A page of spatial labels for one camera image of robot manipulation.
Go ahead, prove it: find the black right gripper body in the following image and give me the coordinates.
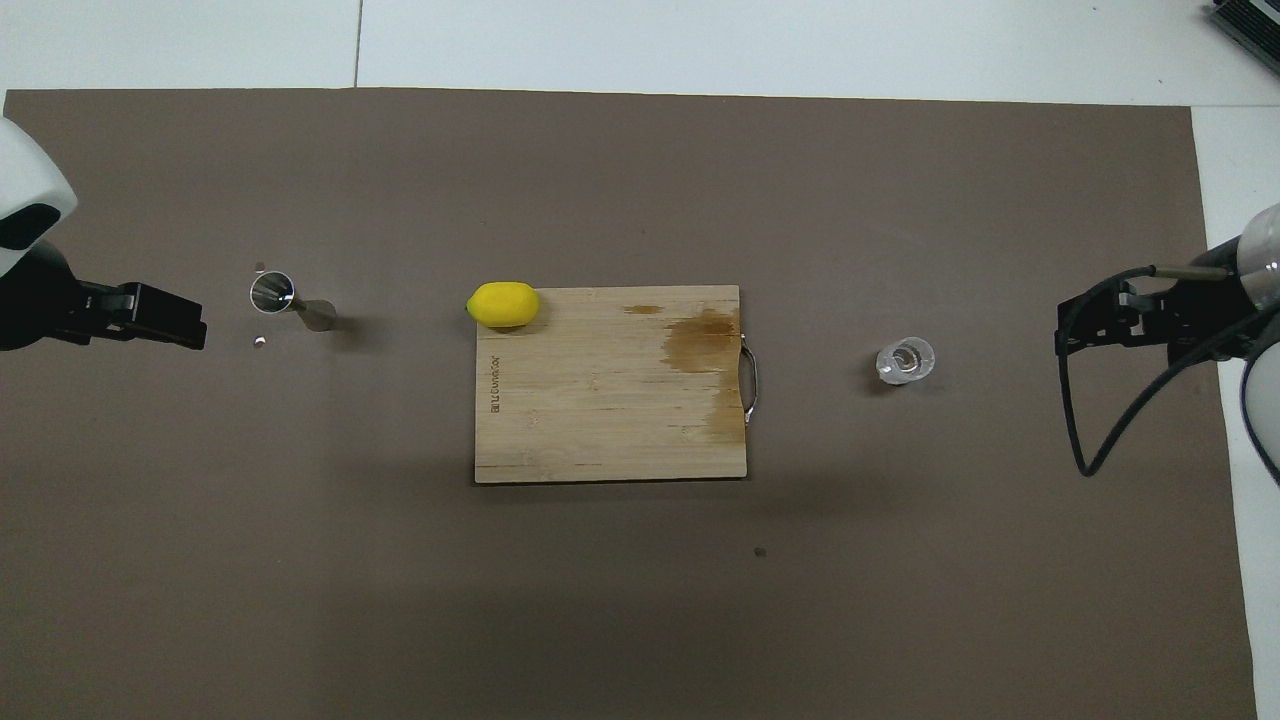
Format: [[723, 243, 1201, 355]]
[[1160, 262, 1251, 361]]

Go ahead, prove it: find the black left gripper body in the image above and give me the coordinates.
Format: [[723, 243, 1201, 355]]
[[0, 240, 83, 352]]

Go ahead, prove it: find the steel double jigger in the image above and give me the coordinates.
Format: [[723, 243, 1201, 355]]
[[249, 270, 338, 332]]

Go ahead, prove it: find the small clear glass cup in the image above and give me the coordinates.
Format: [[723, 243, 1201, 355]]
[[875, 337, 937, 386]]

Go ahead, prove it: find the brown table mat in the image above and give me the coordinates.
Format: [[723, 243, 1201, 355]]
[[0, 88, 1259, 720]]

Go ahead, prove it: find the grey ribbed device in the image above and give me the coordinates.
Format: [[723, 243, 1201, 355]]
[[1205, 0, 1280, 53]]

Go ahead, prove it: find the yellow lemon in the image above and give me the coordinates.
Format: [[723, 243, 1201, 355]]
[[466, 281, 542, 329]]

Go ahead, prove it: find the bamboo cutting board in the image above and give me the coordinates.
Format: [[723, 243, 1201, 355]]
[[473, 285, 760, 485]]

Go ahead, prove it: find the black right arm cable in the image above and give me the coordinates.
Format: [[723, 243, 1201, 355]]
[[1056, 264, 1280, 479]]

